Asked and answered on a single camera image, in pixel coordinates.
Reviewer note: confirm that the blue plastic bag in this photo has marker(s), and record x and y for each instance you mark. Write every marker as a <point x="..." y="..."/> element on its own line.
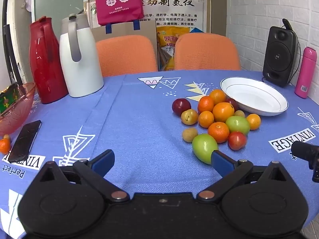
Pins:
<point x="198" y="30"/>

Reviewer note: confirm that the green apple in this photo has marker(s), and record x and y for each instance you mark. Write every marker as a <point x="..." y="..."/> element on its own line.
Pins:
<point x="238" y="125"/>
<point x="203" y="147"/>

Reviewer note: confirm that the yellowish orange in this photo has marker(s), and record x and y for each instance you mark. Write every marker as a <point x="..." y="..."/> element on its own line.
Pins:
<point x="253" y="121"/>

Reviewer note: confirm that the red thermos jug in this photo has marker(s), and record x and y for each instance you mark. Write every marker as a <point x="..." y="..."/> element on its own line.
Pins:
<point x="47" y="62"/>

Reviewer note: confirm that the brown cardboard box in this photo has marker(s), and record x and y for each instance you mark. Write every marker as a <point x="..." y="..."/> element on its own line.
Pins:
<point x="124" y="29"/>

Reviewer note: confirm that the green snack packet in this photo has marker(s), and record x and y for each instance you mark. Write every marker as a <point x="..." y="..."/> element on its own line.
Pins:
<point x="7" y="99"/>

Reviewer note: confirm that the small yellow plum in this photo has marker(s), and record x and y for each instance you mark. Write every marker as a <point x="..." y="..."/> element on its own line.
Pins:
<point x="240" y="113"/>
<point x="189" y="134"/>

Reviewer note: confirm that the black smartphone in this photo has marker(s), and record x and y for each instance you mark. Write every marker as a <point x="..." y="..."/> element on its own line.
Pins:
<point x="25" y="140"/>

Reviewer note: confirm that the magenta tote bag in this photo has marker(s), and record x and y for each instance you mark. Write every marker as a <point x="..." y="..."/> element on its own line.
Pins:
<point x="117" y="2"/>

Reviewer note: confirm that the white plate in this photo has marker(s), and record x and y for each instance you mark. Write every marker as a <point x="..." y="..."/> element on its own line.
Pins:
<point x="259" y="97"/>

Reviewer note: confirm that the orange chair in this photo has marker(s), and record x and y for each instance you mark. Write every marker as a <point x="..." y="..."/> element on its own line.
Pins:
<point x="206" y="52"/>
<point x="124" y="54"/>

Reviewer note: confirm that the bright red plum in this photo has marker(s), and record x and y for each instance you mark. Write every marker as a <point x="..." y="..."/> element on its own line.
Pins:
<point x="237" y="141"/>

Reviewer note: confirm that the black metal frame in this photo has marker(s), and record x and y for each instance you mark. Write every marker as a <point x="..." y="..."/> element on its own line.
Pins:
<point x="11" y="54"/>

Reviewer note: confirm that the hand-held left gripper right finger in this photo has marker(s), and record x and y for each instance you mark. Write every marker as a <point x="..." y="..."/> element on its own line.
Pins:
<point x="219" y="160"/>

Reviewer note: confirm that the large orange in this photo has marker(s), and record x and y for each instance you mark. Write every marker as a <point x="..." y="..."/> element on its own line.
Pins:
<point x="223" y="112"/>

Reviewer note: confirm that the blue printed tablecloth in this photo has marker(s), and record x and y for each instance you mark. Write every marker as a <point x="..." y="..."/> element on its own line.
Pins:
<point x="137" y="129"/>

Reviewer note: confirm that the white calligraphy wall poster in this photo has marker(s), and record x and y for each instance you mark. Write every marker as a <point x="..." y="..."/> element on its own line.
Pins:
<point x="174" y="7"/>

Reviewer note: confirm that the pink bottle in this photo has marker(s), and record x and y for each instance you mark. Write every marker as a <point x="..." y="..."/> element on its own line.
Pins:
<point x="306" y="74"/>

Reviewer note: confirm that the white thermos jug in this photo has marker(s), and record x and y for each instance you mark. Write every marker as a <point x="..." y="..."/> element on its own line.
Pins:
<point x="82" y="64"/>

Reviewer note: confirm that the small mandarin orange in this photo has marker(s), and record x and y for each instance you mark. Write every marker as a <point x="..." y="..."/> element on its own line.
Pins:
<point x="5" y="146"/>

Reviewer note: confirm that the small yellow kumquat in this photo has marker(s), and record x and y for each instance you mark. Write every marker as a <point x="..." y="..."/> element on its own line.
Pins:
<point x="6" y="137"/>

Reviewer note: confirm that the yellow plastic bag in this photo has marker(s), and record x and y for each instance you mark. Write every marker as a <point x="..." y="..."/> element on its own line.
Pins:
<point x="167" y="42"/>

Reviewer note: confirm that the black speaker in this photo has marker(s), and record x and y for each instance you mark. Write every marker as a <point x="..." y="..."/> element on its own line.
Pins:
<point x="280" y="57"/>

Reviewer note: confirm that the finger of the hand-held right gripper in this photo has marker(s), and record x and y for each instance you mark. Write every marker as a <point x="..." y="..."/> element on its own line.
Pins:
<point x="302" y="149"/>

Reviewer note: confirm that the pink glass bowl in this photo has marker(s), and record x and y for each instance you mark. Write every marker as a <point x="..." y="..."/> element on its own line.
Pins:
<point x="20" y="109"/>

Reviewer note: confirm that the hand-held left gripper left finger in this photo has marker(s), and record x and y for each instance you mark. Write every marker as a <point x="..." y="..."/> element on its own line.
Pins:
<point x="103" y="159"/>

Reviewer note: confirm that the dark red plum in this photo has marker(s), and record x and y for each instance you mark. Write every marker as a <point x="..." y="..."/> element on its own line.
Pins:
<point x="181" y="106"/>
<point x="232" y="102"/>

